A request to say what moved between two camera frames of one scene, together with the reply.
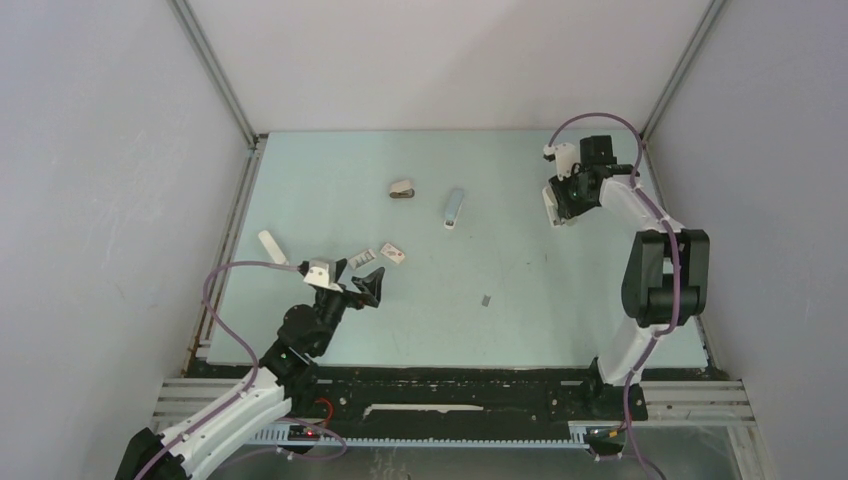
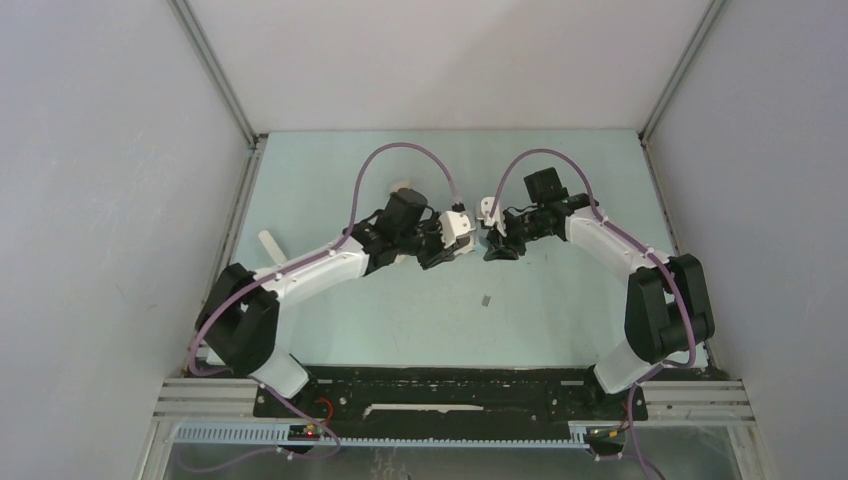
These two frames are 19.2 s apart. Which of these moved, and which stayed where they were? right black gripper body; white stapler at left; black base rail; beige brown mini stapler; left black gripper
Moved: right black gripper body; left black gripper
Stayed: black base rail; white stapler at left; beige brown mini stapler
